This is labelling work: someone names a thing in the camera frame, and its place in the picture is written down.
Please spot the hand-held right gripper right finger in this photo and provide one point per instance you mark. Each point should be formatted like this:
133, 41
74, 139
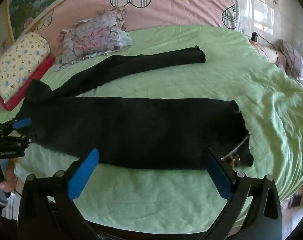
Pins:
219, 178

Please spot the gold framed wall painting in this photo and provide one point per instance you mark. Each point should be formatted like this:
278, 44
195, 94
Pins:
29, 2

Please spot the person's left hand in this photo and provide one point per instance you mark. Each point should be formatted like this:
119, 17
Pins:
8, 183

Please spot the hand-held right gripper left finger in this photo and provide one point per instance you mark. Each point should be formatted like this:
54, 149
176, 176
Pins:
83, 173

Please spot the dark object on floor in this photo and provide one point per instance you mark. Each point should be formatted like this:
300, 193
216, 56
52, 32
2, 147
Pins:
295, 201

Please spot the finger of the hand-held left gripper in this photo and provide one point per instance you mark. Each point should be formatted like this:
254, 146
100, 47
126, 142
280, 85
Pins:
22, 123
29, 139

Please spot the yellow printed pillow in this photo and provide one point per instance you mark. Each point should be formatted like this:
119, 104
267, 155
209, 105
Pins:
16, 60

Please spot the floral ruffled pillow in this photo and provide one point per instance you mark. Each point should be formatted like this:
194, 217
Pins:
91, 37

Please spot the striped pink pillow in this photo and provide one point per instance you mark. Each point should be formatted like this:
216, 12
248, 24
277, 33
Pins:
294, 57

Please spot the black charger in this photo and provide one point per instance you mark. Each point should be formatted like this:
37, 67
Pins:
254, 36

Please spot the black pants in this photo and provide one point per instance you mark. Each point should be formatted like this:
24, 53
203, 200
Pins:
129, 130

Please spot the green bed sheet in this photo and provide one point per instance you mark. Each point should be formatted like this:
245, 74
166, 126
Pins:
166, 80

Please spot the red pillow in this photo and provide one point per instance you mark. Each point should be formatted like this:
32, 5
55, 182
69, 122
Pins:
39, 73

